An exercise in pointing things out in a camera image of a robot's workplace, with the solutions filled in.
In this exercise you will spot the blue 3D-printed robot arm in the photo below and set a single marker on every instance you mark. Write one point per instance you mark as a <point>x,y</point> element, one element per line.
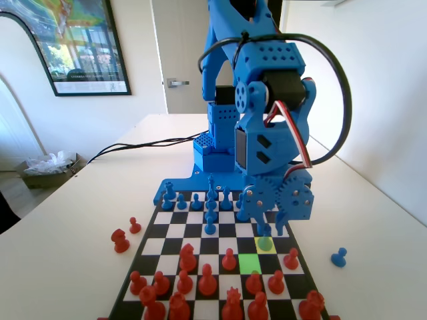
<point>250,60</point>

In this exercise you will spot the brown cardboard box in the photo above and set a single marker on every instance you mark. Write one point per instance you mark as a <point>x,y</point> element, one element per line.
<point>40,181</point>

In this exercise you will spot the blue pawn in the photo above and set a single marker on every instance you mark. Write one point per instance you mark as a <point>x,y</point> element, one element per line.
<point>211,204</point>
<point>210,217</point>
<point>239,199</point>
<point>339,259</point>
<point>196,203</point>
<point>209,230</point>
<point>180,202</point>
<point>166,204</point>

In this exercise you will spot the blue king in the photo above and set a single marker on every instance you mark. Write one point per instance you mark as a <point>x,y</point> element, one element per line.
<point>211,186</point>

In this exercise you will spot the blue rook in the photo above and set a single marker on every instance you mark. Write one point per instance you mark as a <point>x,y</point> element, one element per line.
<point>170,191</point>

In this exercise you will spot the blue geared gripper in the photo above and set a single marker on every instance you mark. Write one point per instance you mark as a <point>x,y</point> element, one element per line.
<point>289,200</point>

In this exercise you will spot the dark framed wall poster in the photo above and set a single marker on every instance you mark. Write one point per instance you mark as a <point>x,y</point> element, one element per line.
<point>83,50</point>

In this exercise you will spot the black and white chessboard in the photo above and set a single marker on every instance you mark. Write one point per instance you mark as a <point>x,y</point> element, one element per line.
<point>177,230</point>

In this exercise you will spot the red rook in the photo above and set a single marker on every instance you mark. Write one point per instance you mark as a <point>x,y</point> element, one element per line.
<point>151,305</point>
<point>312,306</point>

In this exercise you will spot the clear crumpled plastic bag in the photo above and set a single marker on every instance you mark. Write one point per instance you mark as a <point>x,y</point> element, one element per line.
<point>50,163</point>

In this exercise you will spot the red pawn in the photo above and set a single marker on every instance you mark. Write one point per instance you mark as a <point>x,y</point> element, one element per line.
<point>253,285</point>
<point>229,261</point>
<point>184,284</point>
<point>135,227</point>
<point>291,260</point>
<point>276,284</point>
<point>161,285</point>
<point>137,285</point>

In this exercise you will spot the red queen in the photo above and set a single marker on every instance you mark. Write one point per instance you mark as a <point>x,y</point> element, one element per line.
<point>232,308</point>

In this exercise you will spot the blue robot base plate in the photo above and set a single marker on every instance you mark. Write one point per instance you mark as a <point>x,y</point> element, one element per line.
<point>187,181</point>

